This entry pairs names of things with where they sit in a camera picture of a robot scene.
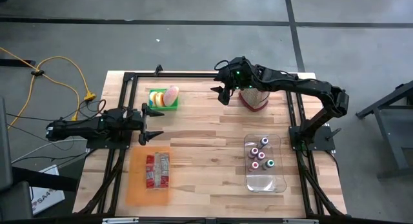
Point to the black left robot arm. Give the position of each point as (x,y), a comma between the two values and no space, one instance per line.
(84,127)

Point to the black metal stand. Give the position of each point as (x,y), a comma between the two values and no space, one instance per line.
(387,120)

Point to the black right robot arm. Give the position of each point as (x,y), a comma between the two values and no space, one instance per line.
(300,88)

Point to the metal box grater red trim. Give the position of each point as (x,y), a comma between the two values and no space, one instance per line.
(255,99)

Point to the purple food colouring bottle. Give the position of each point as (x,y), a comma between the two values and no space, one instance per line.
(264,141)

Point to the white cardboard box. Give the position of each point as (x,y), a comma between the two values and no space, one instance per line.
(48,195)

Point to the green food colouring bottle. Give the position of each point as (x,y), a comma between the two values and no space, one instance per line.
(269,163)

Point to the red food colouring bottle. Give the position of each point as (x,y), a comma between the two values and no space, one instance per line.
(254,151)

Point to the clear plastic bin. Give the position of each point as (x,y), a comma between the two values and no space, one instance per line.
(274,182)

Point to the blue doughnut white sprinkles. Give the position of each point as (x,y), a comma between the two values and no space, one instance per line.
(159,99)

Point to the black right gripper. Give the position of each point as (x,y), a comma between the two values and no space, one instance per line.
(235,75)

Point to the green plastic basket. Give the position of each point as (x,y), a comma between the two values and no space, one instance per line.
(164,107)

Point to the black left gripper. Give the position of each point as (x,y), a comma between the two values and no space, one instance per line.
(143,124)

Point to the orange cutting mat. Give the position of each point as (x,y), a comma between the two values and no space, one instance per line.
(137,179)

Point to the silver aluminium post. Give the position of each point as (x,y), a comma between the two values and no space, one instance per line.
(119,220)
(300,221)

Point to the red snack packet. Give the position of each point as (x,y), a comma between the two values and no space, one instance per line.
(157,170)

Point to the black rig frame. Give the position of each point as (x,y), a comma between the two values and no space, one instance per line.
(180,75)

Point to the pink food colouring bottle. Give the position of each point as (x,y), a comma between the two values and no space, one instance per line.
(261,156)

